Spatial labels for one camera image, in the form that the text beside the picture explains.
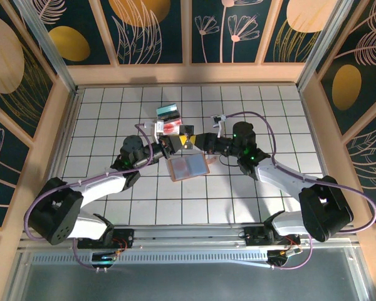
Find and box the teal card stack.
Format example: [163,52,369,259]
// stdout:
[156,104,180,120]

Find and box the aluminium side rail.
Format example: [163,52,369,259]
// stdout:
[37,89,82,226]

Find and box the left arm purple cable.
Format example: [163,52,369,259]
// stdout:
[23,123,154,273]

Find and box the aluminium corner post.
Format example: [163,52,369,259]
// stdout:
[296,0,355,92]
[14,0,81,95]

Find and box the tan leather card holder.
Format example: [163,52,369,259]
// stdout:
[167,151,219,183]

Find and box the aluminium front rail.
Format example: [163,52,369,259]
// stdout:
[18,224,361,253]

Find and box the red circle credit card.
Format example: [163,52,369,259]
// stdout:
[172,157,189,179]

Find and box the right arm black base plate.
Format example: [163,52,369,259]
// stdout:
[243,226,301,247]

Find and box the red circle card stack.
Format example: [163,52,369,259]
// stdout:
[162,120,183,135]

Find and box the clear acrylic card box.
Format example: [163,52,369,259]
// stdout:
[155,102,185,136]

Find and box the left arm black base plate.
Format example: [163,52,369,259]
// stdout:
[77,228,135,249]

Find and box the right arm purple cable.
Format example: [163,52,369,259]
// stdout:
[225,111,376,270]

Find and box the grey metal front panel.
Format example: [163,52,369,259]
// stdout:
[6,247,370,301]

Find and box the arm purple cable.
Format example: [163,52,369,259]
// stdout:
[225,111,376,270]
[23,123,154,273]

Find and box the small controller board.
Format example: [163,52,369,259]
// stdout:
[267,246,303,267]
[91,249,126,267]

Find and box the perforated grey cable duct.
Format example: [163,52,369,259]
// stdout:
[31,253,270,265]

